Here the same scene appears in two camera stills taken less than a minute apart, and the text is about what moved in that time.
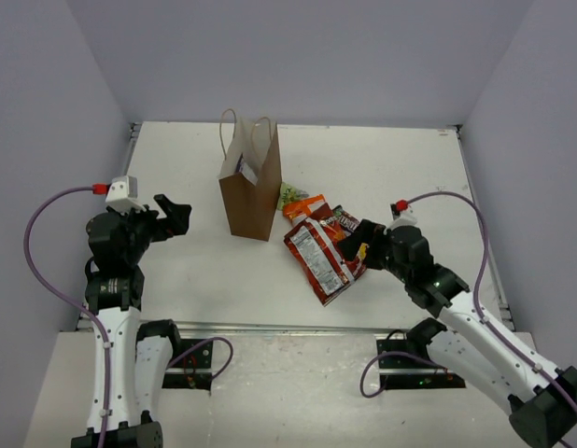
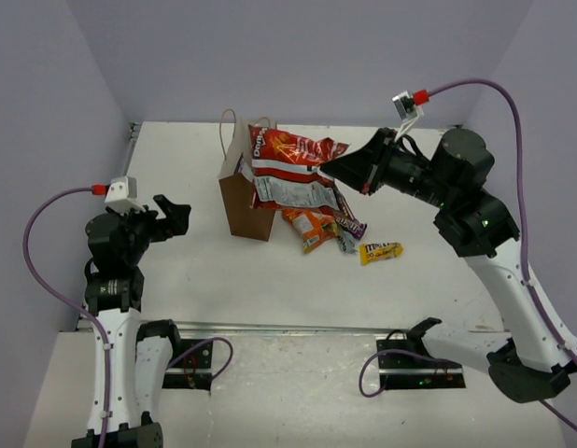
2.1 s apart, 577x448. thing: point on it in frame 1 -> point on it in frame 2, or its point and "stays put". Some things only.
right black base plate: (401, 371) stays put
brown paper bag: (251, 176) stays put
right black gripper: (366, 232) -> (367, 169)
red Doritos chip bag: (313, 245) -> (287, 170)
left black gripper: (157, 224) stays put
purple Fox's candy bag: (246, 170) stays put
